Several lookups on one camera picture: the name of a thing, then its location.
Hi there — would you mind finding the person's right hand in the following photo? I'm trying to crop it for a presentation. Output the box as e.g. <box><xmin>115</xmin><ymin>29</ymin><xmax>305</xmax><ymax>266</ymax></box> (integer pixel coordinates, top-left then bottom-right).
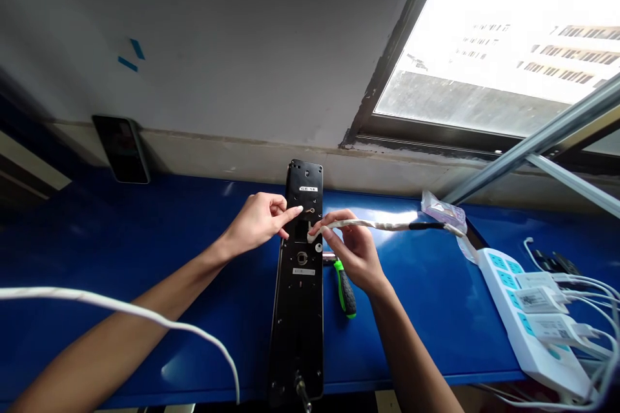
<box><xmin>309</xmin><ymin>209</ymin><xmax>391</xmax><ymax>299</ymax></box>

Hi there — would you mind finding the person's left hand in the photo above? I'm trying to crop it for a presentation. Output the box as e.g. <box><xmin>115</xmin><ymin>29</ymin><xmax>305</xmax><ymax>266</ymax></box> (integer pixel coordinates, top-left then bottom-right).
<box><xmin>218</xmin><ymin>192</ymin><xmax>305</xmax><ymax>259</ymax></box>

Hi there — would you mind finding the white cable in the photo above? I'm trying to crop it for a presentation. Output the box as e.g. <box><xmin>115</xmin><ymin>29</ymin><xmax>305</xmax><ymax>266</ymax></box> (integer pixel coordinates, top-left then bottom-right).
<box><xmin>307</xmin><ymin>217</ymin><xmax>448</xmax><ymax>245</ymax></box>

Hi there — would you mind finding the green and black screwdriver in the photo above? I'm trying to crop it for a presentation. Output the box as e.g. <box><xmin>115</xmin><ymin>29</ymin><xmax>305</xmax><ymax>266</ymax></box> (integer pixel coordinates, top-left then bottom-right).
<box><xmin>321</xmin><ymin>252</ymin><xmax>358</xmax><ymax>321</ymax></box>

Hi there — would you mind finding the black door lock panel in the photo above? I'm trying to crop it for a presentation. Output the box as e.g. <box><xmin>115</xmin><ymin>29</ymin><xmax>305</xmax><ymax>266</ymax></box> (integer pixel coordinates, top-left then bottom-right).
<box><xmin>267</xmin><ymin>159</ymin><xmax>326</xmax><ymax>410</ymax></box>

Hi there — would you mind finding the clear plastic parts bag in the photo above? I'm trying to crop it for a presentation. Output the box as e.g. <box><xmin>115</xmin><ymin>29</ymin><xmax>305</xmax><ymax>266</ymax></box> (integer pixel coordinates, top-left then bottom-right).
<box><xmin>420</xmin><ymin>188</ymin><xmax>481</xmax><ymax>265</ymax></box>

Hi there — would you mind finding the black smartphone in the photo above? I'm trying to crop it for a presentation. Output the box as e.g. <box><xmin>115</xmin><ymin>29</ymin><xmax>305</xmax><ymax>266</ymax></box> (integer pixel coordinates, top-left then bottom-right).
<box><xmin>91</xmin><ymin>114</ymin><xmax>152</xmax><ymax>185</ymax></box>

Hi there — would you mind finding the small white charger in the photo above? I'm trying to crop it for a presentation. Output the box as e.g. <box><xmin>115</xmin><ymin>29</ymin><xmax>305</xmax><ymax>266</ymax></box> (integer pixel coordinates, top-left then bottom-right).
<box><xmin>513</xmin><ymin>271</ymin><xmax>559</xmax><ymax>294</ymax></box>

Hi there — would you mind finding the white charger with label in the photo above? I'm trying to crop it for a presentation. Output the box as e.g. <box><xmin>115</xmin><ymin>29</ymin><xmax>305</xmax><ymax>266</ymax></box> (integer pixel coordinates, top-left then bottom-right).
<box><xmin>515</xmin><ymin>286</ymin><xmax>572</xmax><ymax>316</ymax></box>

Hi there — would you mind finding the small black device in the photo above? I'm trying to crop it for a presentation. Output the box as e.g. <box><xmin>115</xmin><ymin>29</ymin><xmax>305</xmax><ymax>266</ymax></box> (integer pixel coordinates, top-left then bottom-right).
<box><xmin>534</xmin><ymin>250</ymin><xmax>583</xmax><ymax>279</ymax></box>

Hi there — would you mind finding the white power strip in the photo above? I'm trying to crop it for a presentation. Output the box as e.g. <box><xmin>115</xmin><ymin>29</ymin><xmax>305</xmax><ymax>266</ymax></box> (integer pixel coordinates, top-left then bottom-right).
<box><xmin>476</xmin><ymin>247</ymin><xmax>600</xmax><ymax>403</ymax></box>

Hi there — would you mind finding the large white charger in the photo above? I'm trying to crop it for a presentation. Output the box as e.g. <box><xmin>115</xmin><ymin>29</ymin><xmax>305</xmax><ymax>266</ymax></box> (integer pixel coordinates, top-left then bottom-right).
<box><xmin>524</xmin><ymin>313</ymin><xmax>601</xmax><ymax>350</ymax></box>

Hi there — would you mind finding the window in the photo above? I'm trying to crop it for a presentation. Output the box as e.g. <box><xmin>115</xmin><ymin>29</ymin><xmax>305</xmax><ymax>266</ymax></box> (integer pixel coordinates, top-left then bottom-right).
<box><xmin>340</xmin><ymin>0</ymin><xmax>620</xmax><ymax>163</ymax></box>

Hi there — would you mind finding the thick white cord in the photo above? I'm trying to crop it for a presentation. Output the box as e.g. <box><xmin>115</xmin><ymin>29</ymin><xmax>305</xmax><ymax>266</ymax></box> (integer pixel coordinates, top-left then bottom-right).
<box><xmin>0</xmin><ymin>287</ymin><xmax>242</xmax><ymax>405</ymax></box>

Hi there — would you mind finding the aluminium frame rail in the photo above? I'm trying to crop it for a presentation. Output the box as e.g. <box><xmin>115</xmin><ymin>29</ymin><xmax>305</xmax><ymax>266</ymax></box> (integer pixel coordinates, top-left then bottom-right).
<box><xmin>442</xmin><ymin>73</ymin><xmax>620</xmax><ymax>221</ymax></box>

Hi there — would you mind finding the tangle of white charger cables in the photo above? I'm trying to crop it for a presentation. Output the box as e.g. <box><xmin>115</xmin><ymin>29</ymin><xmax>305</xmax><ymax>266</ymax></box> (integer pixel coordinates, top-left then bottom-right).
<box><xmin>479</xmin><ymin>237</ymin><xmax>620</xmax><ymax>412</ymax></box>

